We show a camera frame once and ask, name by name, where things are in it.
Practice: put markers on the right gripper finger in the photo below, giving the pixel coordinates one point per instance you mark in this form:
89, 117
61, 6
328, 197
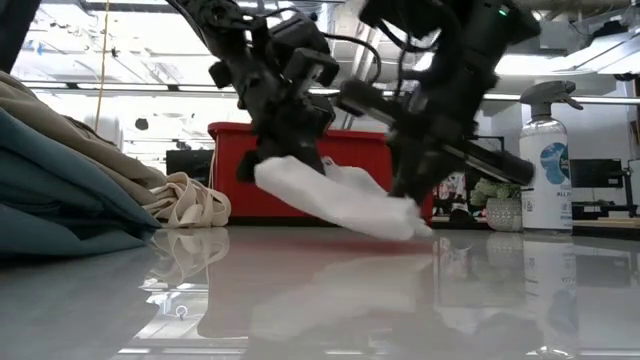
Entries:
417, 172

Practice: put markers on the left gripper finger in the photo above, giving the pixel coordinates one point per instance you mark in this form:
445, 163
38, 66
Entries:
311, 157
247, 167

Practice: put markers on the small white cloth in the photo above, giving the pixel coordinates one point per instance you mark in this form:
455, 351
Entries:
340, 200

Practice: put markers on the khaki garment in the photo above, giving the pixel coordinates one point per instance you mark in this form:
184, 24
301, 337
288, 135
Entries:
75, 135

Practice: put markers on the teal grey garment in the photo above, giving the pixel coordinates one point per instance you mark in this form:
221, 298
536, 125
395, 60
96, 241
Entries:
50, 200

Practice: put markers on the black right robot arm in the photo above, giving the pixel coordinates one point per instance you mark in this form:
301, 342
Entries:
465, 30

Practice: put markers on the red plastic laundry bin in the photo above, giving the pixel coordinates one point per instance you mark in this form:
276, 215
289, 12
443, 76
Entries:
360, 150

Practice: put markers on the colourful patterned fabric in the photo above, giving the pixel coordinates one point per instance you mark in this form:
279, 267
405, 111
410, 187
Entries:
450, 187

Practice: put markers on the black box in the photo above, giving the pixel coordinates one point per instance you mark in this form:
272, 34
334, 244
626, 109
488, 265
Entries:
187, 162

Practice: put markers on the black rounded object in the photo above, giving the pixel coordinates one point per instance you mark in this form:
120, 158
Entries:
460, 216

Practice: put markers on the green potted plant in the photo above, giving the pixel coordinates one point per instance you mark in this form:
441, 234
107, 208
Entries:
502, 210

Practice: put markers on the clear spray bottle black trigger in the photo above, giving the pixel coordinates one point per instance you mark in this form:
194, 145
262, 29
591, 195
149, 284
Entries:
545, 175

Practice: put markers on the long ceiling light bar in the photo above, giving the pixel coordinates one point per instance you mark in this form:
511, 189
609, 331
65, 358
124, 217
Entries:
125, 87

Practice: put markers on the black computer monitor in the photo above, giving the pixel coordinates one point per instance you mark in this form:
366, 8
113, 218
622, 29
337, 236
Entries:
595, 172

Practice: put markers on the black monitor stand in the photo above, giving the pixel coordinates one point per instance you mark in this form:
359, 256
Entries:
600, 209

